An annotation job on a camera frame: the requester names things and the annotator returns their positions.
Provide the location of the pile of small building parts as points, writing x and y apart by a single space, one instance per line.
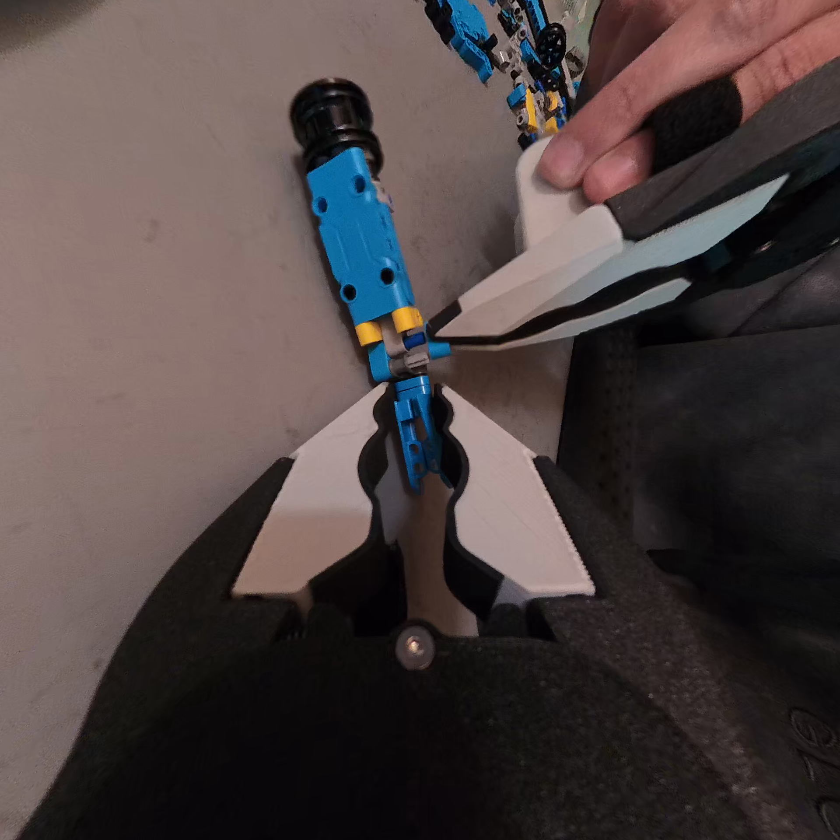
531 92

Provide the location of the black spoked wheel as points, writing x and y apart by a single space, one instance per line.
551 46

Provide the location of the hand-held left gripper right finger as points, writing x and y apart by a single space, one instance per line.
518 518

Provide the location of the large blue frame block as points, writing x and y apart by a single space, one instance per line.
466 33

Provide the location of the small blue beam assembly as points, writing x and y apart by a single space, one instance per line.
415 433

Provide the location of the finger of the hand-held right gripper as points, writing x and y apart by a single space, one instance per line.
558 275
590 321

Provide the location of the person's right hand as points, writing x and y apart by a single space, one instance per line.
656 52

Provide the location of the blue motor block yellow pins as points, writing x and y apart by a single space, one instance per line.
358 243

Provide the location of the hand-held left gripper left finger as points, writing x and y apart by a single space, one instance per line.
315 518

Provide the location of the black perforated pad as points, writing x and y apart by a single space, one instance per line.
597 426

